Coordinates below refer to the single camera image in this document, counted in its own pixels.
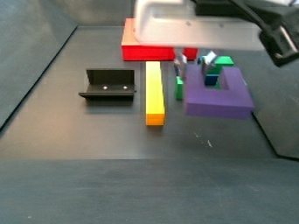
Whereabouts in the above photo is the yellow long bar block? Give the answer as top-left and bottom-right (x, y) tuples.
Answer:
(146, 61), (164, 126)

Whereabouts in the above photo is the purple U-shaped block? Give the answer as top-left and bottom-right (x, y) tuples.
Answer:
(183, 64), (255, 119)

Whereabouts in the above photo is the red puzzle board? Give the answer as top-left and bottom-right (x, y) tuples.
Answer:
(120, 17), (199, 62)

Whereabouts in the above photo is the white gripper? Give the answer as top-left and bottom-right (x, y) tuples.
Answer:
(135, 0), (263, 79)

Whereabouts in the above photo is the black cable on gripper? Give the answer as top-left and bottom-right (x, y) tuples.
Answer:
(192, 0), (299, 67)

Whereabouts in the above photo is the blue U-shaped block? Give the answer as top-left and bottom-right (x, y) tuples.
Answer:
(198, 57), (219, 87)

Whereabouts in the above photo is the green zigzag block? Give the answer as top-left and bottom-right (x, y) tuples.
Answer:
(175, 56), (234, 100)

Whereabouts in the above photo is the black angled fixture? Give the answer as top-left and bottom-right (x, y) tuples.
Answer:
(79, 68), (136, 100)

